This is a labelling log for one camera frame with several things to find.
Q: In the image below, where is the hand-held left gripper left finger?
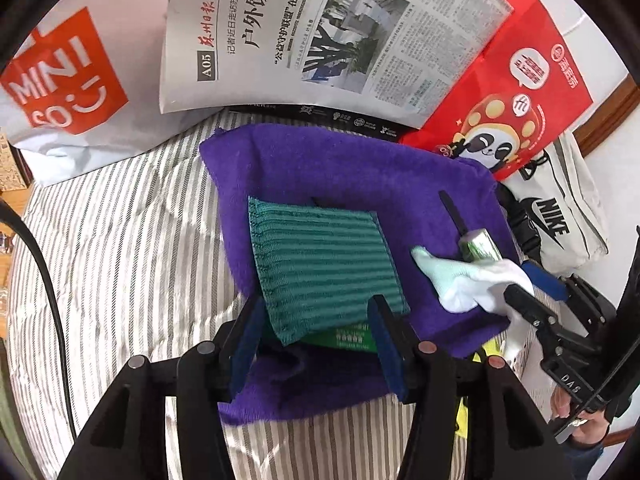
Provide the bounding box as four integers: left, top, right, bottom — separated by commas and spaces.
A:
57, 296, 269, 480

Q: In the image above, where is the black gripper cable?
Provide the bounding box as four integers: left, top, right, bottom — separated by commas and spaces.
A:
0, 199, 77, 438

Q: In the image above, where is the teal ribbed cloth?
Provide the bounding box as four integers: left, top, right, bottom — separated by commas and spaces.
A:
247, 195, 412, 347

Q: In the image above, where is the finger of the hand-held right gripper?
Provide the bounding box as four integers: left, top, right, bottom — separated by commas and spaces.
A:
502, 284, 565, 342
521, 259, 616, 333

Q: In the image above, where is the person's right hand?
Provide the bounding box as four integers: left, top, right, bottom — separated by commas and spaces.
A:
550, 389, 610, 445

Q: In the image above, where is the purple towel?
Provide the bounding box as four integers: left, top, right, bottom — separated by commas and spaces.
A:
198, 122, 517, 427

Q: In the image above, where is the red paper bag panda print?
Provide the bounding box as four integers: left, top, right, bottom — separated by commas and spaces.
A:
397, 0, 594, 184

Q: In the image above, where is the brown patterned box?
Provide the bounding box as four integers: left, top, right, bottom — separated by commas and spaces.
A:
0, 129, 32, 194

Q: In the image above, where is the white plastic bag orange logo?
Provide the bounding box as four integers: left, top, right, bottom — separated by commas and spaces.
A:
0, 0, 227, 189

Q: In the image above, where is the white tote bag black logo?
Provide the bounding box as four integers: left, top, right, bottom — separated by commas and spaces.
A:
504, 131, 612, 274

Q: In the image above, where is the newspaper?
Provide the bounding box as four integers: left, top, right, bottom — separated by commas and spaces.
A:
158, 0, 515, 129

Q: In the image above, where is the green packet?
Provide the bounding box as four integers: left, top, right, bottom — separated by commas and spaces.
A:
299, 322, 382, 354

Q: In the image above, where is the yellow pouch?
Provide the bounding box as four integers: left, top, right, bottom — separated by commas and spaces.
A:
451, 339, 502, 437

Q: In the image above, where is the white cloth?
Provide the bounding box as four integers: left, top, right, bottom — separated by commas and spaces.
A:
410, 244, 537, 317

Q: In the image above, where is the striped bed sheet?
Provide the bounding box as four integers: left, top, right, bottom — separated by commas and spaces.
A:
5, 110, 556, 480

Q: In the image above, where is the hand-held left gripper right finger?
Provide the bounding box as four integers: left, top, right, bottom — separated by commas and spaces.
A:
366, 294, 584, 480

